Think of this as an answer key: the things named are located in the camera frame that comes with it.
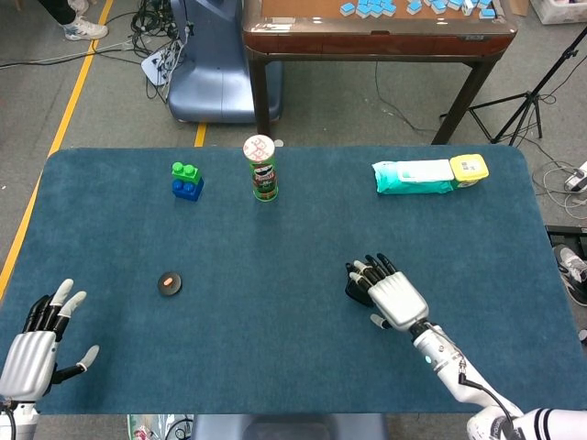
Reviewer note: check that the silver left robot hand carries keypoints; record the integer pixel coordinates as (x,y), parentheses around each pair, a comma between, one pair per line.
(27,362)

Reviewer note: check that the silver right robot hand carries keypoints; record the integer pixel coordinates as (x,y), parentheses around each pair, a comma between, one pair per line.
(399,298)

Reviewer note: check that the black teapot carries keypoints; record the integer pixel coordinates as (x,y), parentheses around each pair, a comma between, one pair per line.
(355,292)

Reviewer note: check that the black teapot lid orange knob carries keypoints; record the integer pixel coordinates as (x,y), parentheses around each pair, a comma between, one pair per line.
(169,286)

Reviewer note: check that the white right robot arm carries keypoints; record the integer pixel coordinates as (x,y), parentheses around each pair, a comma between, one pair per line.
(451,385)

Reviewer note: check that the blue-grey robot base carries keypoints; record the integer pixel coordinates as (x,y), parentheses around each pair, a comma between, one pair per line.
(215,69)

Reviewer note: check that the teal wet wipes pack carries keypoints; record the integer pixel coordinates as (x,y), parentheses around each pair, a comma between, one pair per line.
(413,181)

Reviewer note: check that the blue felt table mat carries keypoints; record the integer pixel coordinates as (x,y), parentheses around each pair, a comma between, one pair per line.
(275,344)

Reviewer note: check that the colourful printed package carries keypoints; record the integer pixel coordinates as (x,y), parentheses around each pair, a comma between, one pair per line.
(147,428)

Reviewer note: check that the yellow lidded container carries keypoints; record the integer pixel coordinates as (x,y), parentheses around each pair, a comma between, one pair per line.
(468,167)

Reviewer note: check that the blue-grey robot torso base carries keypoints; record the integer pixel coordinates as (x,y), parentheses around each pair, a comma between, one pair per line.
(284,428)

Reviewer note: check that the grey white sneaker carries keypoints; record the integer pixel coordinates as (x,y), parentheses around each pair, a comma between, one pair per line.
(573,270)

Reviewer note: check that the green Pringles can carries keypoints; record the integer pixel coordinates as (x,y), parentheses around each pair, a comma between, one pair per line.
(265,179)

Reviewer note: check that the black floor platform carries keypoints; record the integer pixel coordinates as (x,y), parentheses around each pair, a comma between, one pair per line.
(566,231)

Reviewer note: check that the small white round cap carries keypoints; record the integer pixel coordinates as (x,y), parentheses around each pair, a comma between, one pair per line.
(279,143)

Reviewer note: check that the white power adapter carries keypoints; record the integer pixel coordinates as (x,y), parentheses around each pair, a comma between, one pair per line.
(578,179)

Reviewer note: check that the black tripod stand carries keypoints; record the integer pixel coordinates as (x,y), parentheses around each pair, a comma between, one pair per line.
(527,103)

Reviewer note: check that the blue building block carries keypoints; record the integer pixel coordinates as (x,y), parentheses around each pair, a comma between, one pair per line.
(188,190)

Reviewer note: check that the green building block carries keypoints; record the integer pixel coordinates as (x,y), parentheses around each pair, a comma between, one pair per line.
(185,173)

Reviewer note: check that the brown mahjong table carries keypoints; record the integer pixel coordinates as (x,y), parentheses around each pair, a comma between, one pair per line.
(367,39)

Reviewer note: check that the blue mahjong tile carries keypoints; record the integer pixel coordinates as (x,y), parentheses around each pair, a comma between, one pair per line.
(347,7)
(413,6)
(487,12)
(374,10)
(388,9)
(362,10)

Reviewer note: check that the white face-up mahjong tile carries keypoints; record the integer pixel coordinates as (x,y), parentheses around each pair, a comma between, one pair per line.
(468,7)

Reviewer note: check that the brown cardboard box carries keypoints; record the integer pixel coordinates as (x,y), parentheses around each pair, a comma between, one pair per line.
(518,5)

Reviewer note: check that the white power strip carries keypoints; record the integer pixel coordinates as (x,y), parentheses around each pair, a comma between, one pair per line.
(153,69)

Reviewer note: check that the white storage box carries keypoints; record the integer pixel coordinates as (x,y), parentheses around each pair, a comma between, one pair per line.
(559,11)

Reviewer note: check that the white sneaker blue accents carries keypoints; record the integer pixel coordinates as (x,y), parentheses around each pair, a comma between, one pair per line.
(85,29)

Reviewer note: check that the black trouser leg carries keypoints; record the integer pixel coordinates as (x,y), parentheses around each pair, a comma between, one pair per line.
(57,9)

